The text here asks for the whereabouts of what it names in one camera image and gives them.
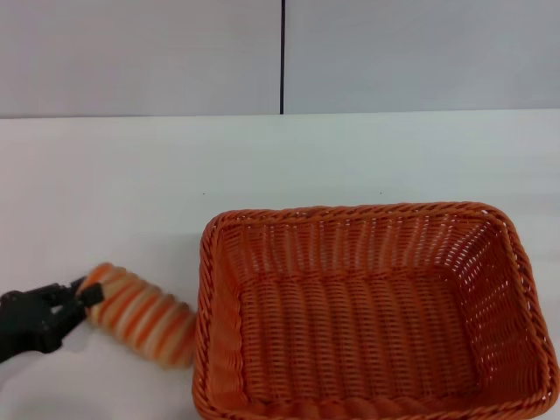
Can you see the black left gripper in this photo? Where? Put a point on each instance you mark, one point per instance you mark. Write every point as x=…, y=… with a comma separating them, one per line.
x=24, y=321

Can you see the orange and cream striped bread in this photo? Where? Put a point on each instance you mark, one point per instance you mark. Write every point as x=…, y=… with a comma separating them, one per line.
x=144, y=319

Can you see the orange woven plastic basket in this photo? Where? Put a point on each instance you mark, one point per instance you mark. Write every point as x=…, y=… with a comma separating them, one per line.
x=372, y=319

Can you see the black vertical wall strip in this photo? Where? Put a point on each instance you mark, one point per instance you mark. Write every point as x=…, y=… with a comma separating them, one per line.
x=282, y=52

